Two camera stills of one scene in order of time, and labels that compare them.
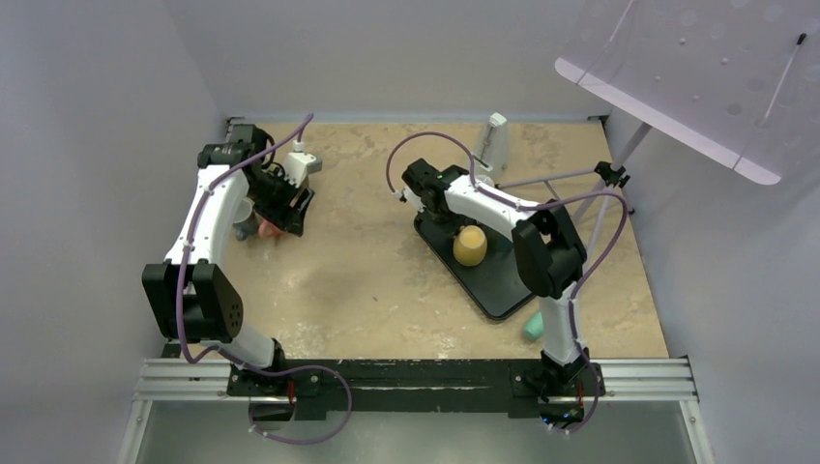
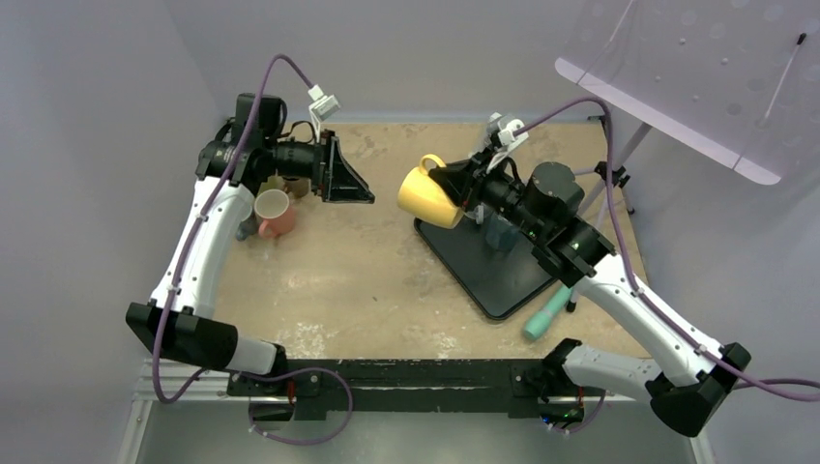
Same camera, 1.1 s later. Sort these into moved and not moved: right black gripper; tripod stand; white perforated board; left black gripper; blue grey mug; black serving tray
Moved: right black gripper; left black gripper
Not moved: white perforated board; tripod stand; black serving tray; blue grey mug
